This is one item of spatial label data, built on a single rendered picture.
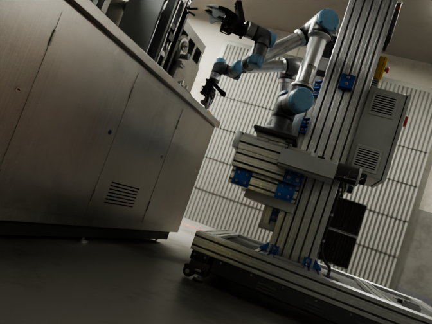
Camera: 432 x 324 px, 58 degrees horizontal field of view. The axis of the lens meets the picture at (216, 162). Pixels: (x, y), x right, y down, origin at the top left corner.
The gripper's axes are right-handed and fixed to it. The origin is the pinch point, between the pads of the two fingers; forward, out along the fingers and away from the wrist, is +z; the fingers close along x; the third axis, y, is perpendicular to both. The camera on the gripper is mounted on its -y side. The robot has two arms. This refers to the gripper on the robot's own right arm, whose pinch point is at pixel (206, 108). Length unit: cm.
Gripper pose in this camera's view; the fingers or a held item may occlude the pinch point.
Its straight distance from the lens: 255.1
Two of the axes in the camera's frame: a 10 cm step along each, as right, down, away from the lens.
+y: -8.9, -2.8, 3.7
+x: -3.2, -2.0, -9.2
